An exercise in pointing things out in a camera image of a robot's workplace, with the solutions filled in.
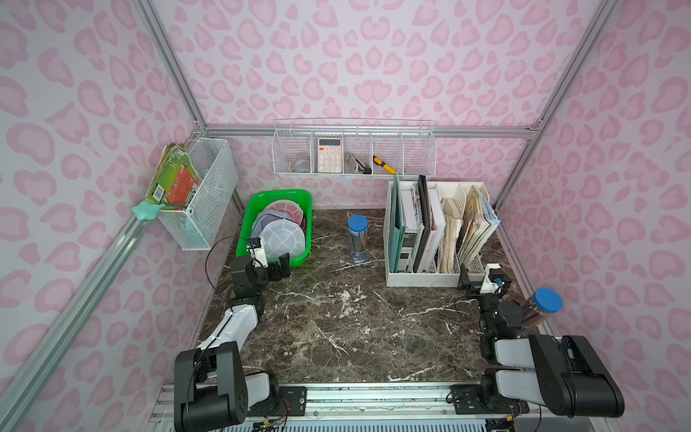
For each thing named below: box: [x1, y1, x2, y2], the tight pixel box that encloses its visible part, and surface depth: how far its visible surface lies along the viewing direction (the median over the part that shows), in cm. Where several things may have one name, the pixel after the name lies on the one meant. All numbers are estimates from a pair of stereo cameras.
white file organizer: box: [383, 180, 494, 288], surface depth 90 cm
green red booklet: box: [145, 142, 203, 210], surface depth 73 cm
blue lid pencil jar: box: [347, 214, 370, 264], surface depth 95 cm
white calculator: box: [316, 137, 342, 174], surface depth 97 cm
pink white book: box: [418, 186, 447, 273], surface depth 87 cm
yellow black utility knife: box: [372, 155, 398, 175], surface depth 100 cm
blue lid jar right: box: [521, 288, 564, 329], surface depth 73 cm
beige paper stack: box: [437, 198, 464, 274], surface depth 90 cm
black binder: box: [412, 174, 433, 273], surface depth 82 cm
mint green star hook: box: [132, 200, 167, 221], surface depth 64 cm
